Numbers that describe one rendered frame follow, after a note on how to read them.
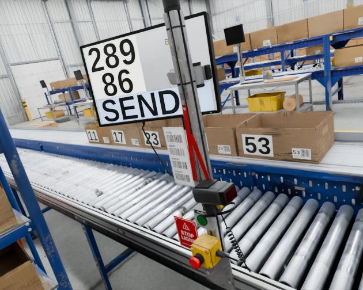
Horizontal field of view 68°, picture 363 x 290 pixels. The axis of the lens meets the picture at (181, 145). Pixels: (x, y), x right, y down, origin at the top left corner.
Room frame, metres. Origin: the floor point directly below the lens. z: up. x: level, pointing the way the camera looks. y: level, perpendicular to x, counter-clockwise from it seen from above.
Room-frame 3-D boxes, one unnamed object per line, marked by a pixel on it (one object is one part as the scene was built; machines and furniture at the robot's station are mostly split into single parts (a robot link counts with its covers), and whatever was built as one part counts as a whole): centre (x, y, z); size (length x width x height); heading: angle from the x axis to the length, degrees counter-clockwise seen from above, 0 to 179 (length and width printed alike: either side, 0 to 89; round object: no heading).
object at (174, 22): (0.76, -0.05, 1.11); 0.12 x 0.05 x 0.88; 45
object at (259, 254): (0.90, -0.30, 0.72); 0.52 x 0.05 x 0.05; 135
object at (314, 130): (1.31, -0.53, 0.97); 0.39 x 0.29 x 0.17; 45
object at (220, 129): (1.59, -0.24, 0.96); 0.39 x 0.29 x 0.17; 45
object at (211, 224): (0.74, -0.02, 0.95); 0.07 x 0.03 x 0.07; 45
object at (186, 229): (0.79, 0.02, 0.85); 0.16 x 0.01 x 0.13; 45
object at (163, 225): (1.22, 0.03, 0.72); 0.52 x 0.05 x 0.05; 135
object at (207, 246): (0.69, -0.03, 0.84); 0.15 x 0.09 x 0.07; 45
